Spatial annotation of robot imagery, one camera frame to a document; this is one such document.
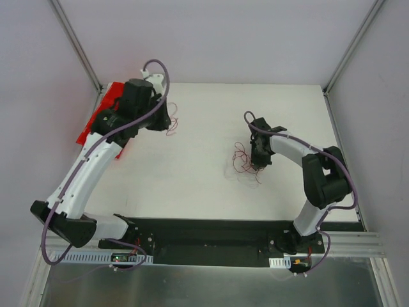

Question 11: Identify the left aluminium frame post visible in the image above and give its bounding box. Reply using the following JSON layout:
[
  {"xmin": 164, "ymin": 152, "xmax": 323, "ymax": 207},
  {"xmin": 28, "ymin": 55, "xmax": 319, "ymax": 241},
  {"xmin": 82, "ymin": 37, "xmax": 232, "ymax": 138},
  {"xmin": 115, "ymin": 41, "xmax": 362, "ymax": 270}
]
[{"xmin": 48, "ymin": 0, "xmax": 103, "ymax": 93}]

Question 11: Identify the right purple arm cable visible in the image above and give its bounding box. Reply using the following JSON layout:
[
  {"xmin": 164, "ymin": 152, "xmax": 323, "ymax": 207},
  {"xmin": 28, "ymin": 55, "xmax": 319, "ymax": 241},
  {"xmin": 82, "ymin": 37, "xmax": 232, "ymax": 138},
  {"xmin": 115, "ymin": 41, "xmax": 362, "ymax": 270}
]
[{"xmin": 244, "ymin": 111, "xmax": 358, "ymax": 279}]

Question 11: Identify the red plastic bin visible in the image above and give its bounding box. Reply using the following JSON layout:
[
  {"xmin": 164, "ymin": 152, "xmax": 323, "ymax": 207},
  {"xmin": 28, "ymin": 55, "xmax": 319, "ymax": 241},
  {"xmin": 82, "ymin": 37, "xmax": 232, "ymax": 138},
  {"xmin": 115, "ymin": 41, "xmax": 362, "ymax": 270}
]
[{"xmin": 76, "ymin": 81, "xmax": 125, "ymax": 160}]

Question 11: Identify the right aluminium frame post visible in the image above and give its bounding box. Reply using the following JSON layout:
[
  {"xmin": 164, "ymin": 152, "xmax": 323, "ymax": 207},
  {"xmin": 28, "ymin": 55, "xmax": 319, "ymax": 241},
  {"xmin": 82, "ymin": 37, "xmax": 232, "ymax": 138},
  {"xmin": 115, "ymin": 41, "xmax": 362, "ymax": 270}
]
[{"xmin": 322, "ymin": 0, "xmax": 387, "ymax": 97}]

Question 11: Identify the white cable duct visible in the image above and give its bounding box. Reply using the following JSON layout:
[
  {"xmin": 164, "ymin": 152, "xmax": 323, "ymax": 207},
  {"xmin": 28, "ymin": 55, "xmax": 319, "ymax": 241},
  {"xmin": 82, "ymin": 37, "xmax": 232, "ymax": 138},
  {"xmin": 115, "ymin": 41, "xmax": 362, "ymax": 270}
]
[
  {"xmin": 61, "ymin": 251, "xmax": 153, "ymax": 265},
  {"xmin": 268, "ymin": 255, "xmax": 311, "ymax": 269}
]

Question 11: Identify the left white cable duct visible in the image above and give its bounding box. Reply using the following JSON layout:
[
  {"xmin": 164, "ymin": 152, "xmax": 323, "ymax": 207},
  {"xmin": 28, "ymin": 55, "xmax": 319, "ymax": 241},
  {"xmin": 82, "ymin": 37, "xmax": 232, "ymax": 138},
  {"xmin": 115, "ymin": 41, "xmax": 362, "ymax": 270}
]
[{"xmin": 61, "ymin": 251, "xmax": 153, "ymax": 265}]

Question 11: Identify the right white cable duct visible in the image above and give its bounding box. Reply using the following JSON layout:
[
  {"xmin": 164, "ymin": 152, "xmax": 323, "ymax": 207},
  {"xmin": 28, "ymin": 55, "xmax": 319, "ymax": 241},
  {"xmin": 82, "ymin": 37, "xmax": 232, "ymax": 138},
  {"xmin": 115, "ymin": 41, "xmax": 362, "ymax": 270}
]
[{"xmin": 268, "ymin": 255, "xmax": 311, "ymax": 269}]

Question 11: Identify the white wire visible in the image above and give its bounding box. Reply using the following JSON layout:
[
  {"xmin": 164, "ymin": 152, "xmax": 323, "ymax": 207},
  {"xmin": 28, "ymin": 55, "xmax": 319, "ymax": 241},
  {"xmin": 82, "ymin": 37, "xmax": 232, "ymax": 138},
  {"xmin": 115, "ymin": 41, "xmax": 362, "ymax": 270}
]
[{"xmin": 223, "ymin": 164, "xmax": 256, "ymax": 185}]

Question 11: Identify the red wire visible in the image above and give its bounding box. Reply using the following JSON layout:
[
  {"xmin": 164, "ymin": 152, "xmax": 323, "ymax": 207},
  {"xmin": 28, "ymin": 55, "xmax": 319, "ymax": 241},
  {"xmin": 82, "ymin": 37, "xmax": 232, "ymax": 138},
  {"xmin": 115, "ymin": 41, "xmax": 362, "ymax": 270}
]
[
  {"xmin": 166, "ymin": 102, "xmax": 180, "ymax": 137},
  {"xmin": 232, "ymin": 142, "xmax": 261, "ymax": 188}
]

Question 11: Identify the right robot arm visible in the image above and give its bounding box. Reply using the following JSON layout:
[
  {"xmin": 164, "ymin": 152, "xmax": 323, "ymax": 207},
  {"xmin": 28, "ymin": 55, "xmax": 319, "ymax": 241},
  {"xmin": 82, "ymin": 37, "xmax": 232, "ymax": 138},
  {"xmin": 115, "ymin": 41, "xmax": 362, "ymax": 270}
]
[{"xmin": 247, "ymin": 117, "xmax": 357, "ymax": 255}]

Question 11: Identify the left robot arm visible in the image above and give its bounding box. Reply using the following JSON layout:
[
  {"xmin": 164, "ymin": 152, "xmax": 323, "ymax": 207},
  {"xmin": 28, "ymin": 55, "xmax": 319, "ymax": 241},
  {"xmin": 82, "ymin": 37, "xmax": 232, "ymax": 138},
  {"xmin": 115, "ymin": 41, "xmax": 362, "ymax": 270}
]
[{"xmin": 30, "ymin": 74, "xmax": 171, "ymax": 249}]

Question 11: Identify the aluminium frame post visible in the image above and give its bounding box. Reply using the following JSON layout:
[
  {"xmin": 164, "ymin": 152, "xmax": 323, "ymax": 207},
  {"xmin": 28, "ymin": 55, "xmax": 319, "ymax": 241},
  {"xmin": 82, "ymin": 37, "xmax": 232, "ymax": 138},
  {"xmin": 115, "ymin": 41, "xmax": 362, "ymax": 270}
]
[
  {"xmin": 322, "ymin": 0, "xmax": 387, "ymax": 97},
  {"xmin": 48, "ymin": 0, "xmax": 103, "ymax": 93}
]

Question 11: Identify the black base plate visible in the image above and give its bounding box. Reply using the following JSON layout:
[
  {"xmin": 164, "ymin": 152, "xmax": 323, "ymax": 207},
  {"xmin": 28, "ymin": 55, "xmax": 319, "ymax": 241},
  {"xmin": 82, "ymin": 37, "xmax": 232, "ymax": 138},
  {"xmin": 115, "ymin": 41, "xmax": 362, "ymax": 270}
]
[{"xmin": 98, "ymin": 217, "xmax": 326, "ymax": 267}]

